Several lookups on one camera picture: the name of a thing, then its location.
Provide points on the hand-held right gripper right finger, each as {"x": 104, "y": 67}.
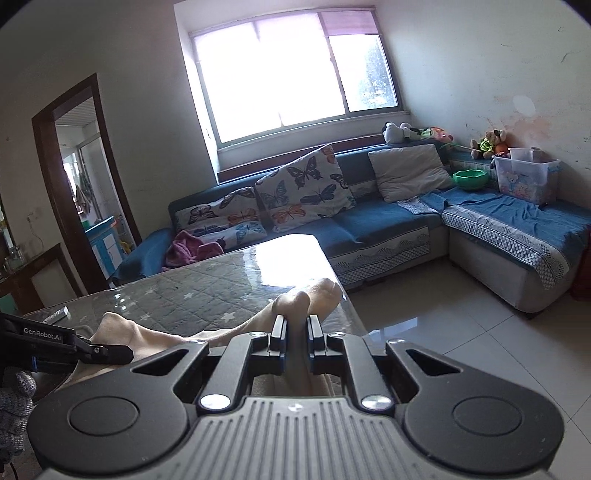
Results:
{"x": 314, "y": 344}

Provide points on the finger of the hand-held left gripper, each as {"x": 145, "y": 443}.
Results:
{"x": 113, "y": 354}

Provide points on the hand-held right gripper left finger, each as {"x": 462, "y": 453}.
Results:
{"x": 279, "y": 341}

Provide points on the cream long-sleeved top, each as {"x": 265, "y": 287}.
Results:
{"x": 304, "y": 300}

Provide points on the person's left hand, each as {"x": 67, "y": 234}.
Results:
{"x": 14, "y": 415}

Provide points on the grey remote control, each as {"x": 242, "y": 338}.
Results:
{"x": 57, "y": 314}

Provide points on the grey quilted star table cover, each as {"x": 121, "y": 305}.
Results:
{"x": 207, "y": 286}

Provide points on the blue cabinet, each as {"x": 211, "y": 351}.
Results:
{"x": 104, "y": 244}

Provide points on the purple garment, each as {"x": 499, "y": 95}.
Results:
{"x": 189, "y": 249}

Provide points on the blue corner sofa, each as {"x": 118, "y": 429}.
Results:
{"x": 383, "y": 226}

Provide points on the long butterfly print pillow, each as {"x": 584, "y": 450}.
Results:
{"x": 221, "y": 217}

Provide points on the square butterfly print pillow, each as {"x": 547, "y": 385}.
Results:
{"x": 304, "y": 189}

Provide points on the hanging towel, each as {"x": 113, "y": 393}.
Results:
{"x": 83, "y": 194}

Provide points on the grey pillow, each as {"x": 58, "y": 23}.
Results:
{"x": 411, "y": 170}

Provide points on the checked trim sofa cover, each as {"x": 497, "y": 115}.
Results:
{"x": 503, "y": 235}

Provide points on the green bowl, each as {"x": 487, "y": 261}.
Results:
{"x": 470, "y": 181}

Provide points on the panda plush toy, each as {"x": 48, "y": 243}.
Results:
{"x": 395, "y": 133}

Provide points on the blue towel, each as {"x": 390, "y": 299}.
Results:
{"x": 508, "y": 207}

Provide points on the pink and green plush toy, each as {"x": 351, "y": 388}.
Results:
{"x": 436, "y": 134}

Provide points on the window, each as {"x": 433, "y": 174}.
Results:
{"x": 277, "y": 78}

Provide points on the clear plastic storage box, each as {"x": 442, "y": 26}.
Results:
{"x": 526, "y": 180}

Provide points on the brown teddy bear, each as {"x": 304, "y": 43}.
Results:
{"x": 496, "y": 138}

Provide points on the dark wooden door frame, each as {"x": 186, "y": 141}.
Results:
{"x": 44, "y": 184}

